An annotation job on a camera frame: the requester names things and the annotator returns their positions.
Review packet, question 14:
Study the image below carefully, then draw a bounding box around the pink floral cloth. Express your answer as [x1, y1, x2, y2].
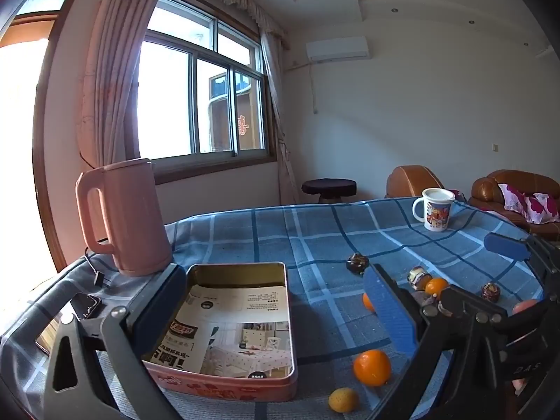
[498, 183, 560, 225]

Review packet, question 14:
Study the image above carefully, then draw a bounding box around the sliding glass window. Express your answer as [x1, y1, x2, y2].
[131, 0, 278, 184]

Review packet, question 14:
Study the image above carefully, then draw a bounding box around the pink metal tin box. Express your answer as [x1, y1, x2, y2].
[142, 262, 299, 403]

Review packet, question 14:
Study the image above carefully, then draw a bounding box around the brown leather sofa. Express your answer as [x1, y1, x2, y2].
[468, 170, 560, 242]

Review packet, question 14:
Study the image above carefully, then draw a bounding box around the white cartoon mug with lid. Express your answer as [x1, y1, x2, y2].
[412, 187, 457, 232]

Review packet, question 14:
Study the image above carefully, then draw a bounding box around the pink electric kettle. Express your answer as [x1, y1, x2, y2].
[75, 160, 175, 277]

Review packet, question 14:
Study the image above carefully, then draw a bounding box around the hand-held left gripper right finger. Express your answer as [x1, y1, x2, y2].
[363, 264, 508, 420]

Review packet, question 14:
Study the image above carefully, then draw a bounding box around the printed paper leaflet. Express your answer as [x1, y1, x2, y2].
[151, 284, 292, 379]

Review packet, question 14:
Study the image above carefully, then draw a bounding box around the pink peach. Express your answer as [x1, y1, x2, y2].
[512, 298, 541, 316]

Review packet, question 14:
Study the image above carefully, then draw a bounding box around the white air conditioner pipe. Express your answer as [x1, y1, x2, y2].
[284, 59, 320, 115]

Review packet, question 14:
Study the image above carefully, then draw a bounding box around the pink curtain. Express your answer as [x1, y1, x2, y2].
[76, 0, 176, 171]
[258, 26, 302, 205]

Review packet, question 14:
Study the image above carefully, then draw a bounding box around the black smartphone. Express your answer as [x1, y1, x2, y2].
[34, 293, 102, 356]

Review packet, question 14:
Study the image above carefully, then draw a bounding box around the large orange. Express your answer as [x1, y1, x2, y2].
[353, 349, 392, 387]

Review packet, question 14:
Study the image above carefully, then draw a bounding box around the white wall air conditioner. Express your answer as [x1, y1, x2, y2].
[305, 37, 370, 62]

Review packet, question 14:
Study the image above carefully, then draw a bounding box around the blue plaid tablecloth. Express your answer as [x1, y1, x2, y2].
[0, 197, 547, 420]

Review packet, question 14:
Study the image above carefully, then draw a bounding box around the wooden framed glass door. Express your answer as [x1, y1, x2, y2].
[0, 0, 95, 281]

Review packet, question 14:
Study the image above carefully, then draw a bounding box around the pink curtain valance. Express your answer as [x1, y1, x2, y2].
[166, 0, 289, 51]

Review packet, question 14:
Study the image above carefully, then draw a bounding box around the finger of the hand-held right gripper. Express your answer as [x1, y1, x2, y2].
[440, 286, 510, 329]
[483, 233, 560, 285]

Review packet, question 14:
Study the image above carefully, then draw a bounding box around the brown leather armchair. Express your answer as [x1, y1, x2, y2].
[385, 165, 447, 200]

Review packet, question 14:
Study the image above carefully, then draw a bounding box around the dark chocolate pastry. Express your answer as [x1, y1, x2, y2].
[345, 254, 371, 276]

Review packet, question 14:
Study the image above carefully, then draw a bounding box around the dark round stool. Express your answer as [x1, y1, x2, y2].
[301, 178, 358, 205]

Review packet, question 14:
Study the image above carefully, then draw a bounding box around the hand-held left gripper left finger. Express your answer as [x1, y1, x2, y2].
[41, 264, 188, 420]

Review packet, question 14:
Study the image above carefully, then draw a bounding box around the small yellow fruit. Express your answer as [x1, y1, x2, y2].
[329, 387, 360, 413]

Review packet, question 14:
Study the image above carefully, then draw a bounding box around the cream cake roll slice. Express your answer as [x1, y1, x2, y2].
[408, 266, 434, 292]

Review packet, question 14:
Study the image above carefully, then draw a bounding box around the black kettle power cable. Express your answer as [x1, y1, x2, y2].
[83, 238, 108, 288]

